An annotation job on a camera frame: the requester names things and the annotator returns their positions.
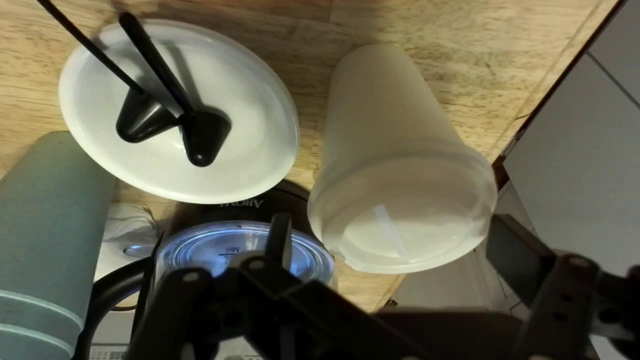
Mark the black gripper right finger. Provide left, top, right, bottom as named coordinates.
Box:
left=486, top=215, right=556, bottom=300

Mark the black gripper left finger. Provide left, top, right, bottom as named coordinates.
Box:
left=263, top=212, right=292, bottom=269

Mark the white paper cup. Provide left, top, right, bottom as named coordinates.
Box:
left=318, top=43, right=496, bottom=223

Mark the black measuring spoon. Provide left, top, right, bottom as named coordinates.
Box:
left=36, top=0, right=178, bottom=145
left=115, top=13, right=232, bottom=169

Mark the white ceramic plate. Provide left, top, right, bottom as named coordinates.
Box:
left=56, top=18, right=301, bottom=207

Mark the green cloth towel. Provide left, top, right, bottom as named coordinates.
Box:
left=0, top=132, right=113, bottom=360

